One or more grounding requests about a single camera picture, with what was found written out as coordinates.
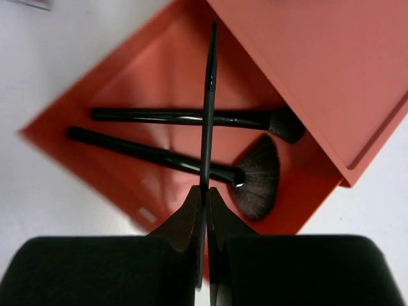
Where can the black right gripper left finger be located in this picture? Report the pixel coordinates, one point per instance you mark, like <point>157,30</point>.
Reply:
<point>161,268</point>

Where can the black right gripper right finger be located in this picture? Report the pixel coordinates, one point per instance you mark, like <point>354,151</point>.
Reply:
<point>247,268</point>

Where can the black fan brush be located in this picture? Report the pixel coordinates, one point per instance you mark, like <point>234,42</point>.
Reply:
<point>254,179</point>

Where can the black powder brush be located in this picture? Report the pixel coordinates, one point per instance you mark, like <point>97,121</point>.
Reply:
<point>281,122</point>

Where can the thin black liner brush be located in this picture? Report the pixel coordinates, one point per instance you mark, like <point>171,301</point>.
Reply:
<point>206,140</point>

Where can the orange drawer with white knob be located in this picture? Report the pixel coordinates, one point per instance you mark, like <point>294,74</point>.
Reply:
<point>162,65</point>

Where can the orange drawer box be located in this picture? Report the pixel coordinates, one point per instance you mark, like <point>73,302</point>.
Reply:
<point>340,65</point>

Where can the small colourful eyeshadow palette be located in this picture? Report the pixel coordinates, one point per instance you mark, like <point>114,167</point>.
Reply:
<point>39,4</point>

